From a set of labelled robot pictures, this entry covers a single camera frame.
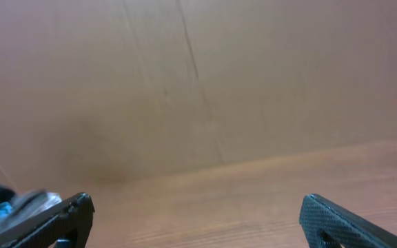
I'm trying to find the light blue cloth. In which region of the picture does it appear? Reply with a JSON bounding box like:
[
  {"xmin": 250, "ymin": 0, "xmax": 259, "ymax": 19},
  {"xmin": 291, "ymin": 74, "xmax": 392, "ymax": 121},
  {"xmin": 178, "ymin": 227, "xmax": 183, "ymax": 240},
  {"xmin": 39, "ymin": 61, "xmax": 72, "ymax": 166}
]
[{"xmin": 0, "ymin": 202, "xmax": 13, "ymax": 218}]

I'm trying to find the grey folded garment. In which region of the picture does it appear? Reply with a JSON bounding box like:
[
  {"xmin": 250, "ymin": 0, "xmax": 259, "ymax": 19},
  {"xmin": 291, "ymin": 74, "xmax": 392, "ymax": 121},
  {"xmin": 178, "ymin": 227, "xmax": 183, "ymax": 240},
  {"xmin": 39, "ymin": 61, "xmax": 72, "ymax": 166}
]
[{"xmin": 0, "ymin": 190, "xmax": 62, "ymax": 234}]

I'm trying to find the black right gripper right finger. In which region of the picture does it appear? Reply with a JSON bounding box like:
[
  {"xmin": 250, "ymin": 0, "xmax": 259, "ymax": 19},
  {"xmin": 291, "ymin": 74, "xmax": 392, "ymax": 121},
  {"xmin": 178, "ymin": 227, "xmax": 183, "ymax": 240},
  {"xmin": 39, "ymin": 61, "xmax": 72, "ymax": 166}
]
[{"xmin": 299, "ymin": 194, "xmax": 397, "ymax": 248}]

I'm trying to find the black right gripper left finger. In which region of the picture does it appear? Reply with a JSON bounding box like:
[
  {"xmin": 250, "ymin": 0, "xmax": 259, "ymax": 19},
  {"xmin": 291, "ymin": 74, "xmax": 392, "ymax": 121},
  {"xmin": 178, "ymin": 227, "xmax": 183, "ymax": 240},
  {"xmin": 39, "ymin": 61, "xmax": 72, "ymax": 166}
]
[{"xmin": 0, "ymin": 193, "xmax": 94, "ymax": 248}]

